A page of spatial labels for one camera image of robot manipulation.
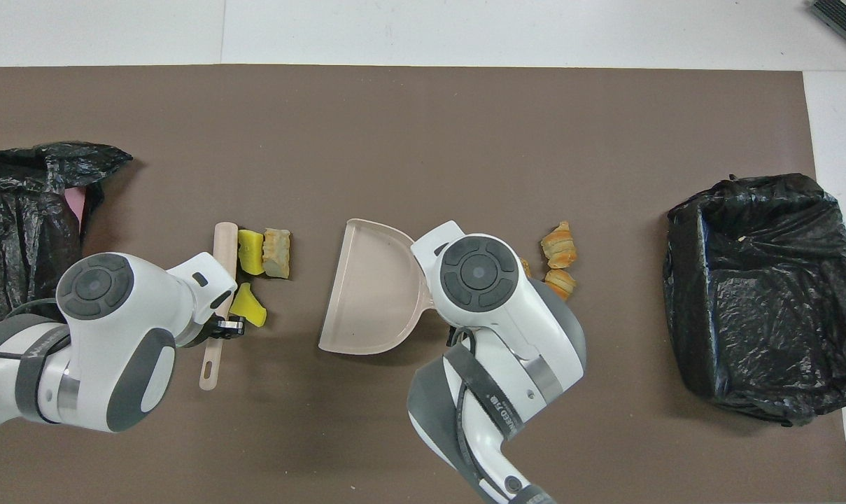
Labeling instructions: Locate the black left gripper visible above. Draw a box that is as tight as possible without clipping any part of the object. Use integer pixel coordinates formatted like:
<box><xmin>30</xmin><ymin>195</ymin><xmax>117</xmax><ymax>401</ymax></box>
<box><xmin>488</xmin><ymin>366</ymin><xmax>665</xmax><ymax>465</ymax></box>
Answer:
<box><xmin>200</xmin><ymin>314</ymin><xmax>247</xmax><ymax>344</ymax></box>

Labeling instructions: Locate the yellow sponge with green pad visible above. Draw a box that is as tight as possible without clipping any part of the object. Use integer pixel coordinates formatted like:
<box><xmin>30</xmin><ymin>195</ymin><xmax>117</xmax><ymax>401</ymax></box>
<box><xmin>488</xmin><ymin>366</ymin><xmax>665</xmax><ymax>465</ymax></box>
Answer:
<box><xmin>229</xmin><ymin>282</ymin><xmax>268</xmax><ymax>328</ymax></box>

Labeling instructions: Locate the yellow sponge piece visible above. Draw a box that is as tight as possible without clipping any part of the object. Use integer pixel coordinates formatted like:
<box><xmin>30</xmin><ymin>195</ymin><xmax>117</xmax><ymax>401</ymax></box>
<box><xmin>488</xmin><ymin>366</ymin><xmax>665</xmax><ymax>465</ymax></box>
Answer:
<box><xmin>237</xmin><ymin>229</ymin><xmax>265</xmax><ymax>276</ymax></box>

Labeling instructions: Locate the beige brush with black bristles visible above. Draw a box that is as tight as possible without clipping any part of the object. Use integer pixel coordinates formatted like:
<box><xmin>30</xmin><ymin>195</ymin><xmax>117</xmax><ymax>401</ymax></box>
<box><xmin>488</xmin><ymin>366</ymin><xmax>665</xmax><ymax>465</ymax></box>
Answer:
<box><xmin>199</xmin><ymin>222</ymin><xmax>239</xmax><ymax>391</ymax></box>

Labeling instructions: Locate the beige sliced bread chunk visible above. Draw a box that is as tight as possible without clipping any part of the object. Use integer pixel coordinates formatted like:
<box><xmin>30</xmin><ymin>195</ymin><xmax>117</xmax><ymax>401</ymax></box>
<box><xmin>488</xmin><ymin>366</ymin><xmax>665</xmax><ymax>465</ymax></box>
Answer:
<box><xmin>262</xmin><ymin>227</ymin><xmax>292</xmax><ymax>279</ymax></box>

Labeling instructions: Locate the beige plastic dustpan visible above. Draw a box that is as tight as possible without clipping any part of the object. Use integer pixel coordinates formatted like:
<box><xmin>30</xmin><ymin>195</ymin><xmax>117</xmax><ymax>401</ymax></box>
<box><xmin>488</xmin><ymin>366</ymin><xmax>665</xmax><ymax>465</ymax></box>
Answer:
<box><xmin>318</xmin><ymin>218</ymin><xmax>434</xmax><ymax>356</ymax></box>

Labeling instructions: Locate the orange striped croissant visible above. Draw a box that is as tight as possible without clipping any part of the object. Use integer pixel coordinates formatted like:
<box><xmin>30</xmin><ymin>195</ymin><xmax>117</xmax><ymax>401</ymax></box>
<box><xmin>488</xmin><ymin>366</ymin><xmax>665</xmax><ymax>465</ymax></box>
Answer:
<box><xmin>543</xmin><ymin>269</ymin><xmax>577</xmax><ymax>302</ymax></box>
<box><xmin>540</xmin><ymin>221</ymin><xmax>577</xmax><ymax>270</ymax></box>

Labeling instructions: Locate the crumpled black trash bag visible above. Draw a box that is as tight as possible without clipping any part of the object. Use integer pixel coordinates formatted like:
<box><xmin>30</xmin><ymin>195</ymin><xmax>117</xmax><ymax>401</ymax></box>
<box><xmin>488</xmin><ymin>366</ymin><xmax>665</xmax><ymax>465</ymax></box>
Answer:
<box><xmin>0</xmin><ymin>141</ymin><xmax>134</xmax><ymax>337</ymax></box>

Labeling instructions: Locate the black bag lined bin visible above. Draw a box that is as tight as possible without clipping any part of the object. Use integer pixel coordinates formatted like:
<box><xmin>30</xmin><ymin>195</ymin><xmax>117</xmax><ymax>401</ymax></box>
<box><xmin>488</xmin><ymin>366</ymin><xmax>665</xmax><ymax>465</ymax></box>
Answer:
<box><xmin>662</xmin><ymin>173</ymin><xmax>846</xmax><ymax>426</ymax></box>

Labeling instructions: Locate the brown table mat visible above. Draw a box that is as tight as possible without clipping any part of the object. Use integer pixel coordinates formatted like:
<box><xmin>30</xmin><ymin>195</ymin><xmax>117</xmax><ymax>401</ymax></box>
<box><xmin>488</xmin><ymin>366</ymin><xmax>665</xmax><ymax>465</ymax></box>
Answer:
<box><xmin>0</xmin><ymin>64</ymin><xmax>846</xmax><ymax>504</ymax></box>

